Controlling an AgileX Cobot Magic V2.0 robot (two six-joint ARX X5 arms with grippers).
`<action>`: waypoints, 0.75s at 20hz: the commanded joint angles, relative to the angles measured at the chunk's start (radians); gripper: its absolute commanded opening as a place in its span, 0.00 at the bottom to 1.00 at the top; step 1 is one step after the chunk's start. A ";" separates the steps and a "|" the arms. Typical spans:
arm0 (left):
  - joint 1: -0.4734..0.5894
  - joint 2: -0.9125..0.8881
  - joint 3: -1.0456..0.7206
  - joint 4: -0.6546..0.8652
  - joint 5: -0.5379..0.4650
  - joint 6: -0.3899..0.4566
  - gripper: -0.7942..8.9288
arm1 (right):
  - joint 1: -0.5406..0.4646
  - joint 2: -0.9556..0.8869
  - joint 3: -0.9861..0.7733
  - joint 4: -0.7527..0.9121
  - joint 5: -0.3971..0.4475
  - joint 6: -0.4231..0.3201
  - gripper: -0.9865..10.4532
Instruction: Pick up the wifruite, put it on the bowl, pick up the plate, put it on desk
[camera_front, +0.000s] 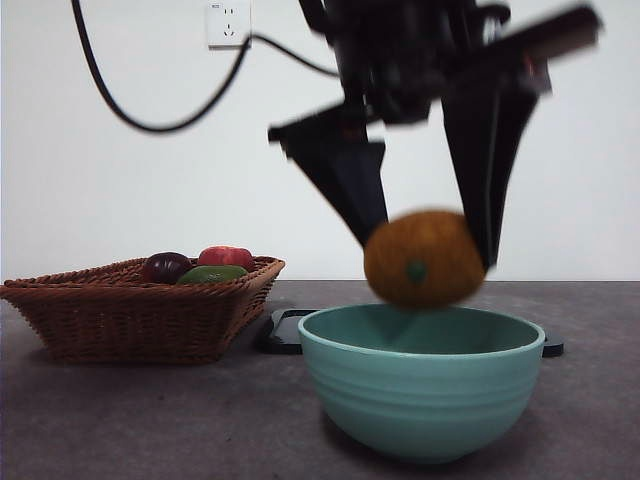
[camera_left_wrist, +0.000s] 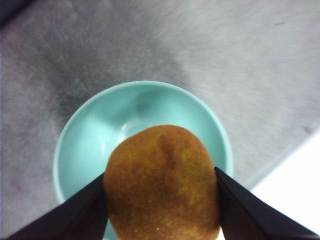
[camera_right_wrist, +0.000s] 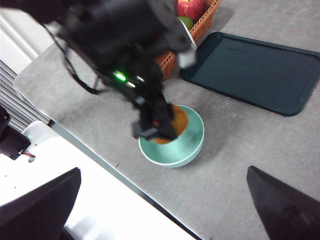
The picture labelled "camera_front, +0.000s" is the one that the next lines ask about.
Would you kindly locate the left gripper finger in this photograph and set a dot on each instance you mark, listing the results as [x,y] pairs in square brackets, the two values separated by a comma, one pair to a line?
[350,185]
[485,165]

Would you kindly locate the teal ribbed bowl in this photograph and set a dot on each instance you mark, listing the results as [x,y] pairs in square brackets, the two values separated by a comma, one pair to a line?
[425,390]

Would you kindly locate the red round fruit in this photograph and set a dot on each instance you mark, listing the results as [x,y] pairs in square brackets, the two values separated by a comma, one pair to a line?
[225,257]

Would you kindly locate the dark rectangular tray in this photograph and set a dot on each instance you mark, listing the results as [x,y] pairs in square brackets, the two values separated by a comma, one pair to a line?
[282,335]

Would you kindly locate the green oval fruit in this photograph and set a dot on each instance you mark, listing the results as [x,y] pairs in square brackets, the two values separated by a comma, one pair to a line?
[212,276]

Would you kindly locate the dark purple round fruit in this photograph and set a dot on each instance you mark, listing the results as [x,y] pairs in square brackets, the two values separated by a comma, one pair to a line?
[167,266]

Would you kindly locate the brown wicker basket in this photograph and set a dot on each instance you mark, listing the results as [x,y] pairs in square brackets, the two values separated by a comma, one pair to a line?
[125,325]

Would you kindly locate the white wall socket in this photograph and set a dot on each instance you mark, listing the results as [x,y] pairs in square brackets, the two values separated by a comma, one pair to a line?
[222,20]

